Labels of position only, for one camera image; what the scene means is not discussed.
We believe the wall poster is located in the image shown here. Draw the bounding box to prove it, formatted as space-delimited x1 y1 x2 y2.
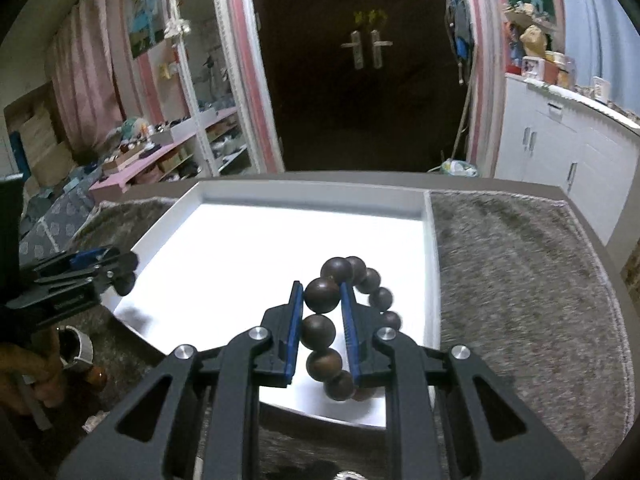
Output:
125 0 166 58

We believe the blue hanging bag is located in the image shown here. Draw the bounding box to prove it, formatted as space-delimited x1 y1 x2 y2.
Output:
445 0 473 86

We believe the white framed standing mirror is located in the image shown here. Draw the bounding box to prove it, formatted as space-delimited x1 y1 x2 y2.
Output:
167 0 261 178

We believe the green plush toy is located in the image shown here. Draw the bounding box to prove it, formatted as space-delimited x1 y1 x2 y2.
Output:
117 117 151 136

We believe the silver door handle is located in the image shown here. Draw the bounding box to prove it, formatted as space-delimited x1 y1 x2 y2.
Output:
341 30 363 70
371 30 392 68

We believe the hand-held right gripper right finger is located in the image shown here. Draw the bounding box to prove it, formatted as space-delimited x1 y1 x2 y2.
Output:
340 282 588 480

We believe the yellow plush toy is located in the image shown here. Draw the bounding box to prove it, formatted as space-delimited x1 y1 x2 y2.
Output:
520 25 548 58

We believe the white tray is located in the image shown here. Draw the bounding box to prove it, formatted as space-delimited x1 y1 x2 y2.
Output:
112 180 442 428

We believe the large brown wooden bead bracelet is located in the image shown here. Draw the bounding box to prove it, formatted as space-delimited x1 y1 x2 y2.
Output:
300 256 403 403

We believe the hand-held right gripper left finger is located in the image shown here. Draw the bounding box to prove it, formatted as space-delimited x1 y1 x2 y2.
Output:
55 280 306 480

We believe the pink shelf unit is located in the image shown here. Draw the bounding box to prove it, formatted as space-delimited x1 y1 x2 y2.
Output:
90 105 251 193

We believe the grey fuzzy table mat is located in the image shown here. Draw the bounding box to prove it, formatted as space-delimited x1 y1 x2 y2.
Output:
65 190 631 480

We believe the mop stick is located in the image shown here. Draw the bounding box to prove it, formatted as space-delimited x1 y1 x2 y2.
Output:
450 80 473 161

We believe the blue patterned floor rug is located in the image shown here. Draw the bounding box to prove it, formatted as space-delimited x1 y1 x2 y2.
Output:
17 170 101 261

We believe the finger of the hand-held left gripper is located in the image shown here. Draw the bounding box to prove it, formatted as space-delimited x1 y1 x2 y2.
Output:
37 251 139 306
20 246 118 281

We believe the dark entrance door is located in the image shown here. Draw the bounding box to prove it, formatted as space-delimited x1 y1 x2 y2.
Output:
247 0 481 173

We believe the small white round container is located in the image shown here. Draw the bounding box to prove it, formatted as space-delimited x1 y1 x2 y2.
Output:
57 325 96 372

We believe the pink curtain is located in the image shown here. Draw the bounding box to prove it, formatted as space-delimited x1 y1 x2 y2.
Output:
45 0 151 161

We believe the blue curtain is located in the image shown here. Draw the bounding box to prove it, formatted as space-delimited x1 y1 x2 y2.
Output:
560 0 640 126

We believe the person's left hand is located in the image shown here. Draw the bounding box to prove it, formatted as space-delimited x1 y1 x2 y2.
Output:
0 332 68 416

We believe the white cabinet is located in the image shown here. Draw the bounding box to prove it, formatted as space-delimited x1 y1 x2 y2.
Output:
492 72 640 246

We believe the cardboard box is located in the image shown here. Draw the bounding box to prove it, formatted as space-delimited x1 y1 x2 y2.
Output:
5 85 76 186

